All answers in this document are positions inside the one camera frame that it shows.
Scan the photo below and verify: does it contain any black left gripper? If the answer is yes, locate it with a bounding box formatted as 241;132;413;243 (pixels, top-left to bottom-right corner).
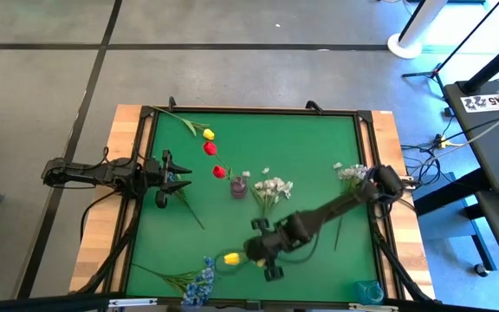
145;149;193;211

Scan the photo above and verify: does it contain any black floor cable tangle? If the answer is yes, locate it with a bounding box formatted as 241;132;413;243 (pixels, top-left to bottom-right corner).
400;114;454;187

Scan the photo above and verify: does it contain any black camera mount beam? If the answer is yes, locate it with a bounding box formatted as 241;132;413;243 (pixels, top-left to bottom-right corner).
0;293;499;312

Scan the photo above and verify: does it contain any red artificial tulip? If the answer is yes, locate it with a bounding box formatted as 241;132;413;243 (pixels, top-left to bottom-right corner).
203;140;236;178
212;165;236;180

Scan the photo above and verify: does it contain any silver metal bracket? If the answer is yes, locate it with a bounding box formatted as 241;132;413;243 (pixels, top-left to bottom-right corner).
108;297;159;309
347;302;400;312

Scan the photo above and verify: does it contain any white printed paper label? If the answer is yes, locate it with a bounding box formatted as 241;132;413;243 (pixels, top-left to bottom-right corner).
460;94;499;114

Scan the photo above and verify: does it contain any black slanted desk leg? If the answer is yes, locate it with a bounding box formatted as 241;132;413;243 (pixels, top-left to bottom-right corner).
461;29;499;94

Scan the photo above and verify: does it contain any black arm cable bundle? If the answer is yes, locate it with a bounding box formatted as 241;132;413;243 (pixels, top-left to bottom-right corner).
368;203;435;302
74;190;146;296

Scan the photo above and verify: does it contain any white pole with round base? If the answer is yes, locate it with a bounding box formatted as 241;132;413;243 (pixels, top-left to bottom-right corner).
386;0;450;60

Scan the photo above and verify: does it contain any green table mat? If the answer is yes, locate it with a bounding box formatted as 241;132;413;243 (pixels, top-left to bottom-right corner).
126;111;380;303

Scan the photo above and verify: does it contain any teal textured glass vase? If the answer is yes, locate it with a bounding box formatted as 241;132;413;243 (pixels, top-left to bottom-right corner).
353;280;386;306

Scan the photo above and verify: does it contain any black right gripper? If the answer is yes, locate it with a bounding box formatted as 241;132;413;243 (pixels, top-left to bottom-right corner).
220;218;302;283

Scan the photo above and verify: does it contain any black tripod stand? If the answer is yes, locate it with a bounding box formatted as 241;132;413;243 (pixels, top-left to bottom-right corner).
402;0;499;94

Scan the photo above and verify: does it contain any black table frame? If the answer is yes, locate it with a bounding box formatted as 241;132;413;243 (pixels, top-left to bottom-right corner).
117;103;406;307

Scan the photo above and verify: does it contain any purple ribbed glass vase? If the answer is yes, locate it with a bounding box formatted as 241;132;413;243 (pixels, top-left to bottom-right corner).
230;175;249;200

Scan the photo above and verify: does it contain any blue artificial flower bunch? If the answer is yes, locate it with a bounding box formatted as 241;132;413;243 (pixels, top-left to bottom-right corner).
166;172;206;230
132;255;217;308

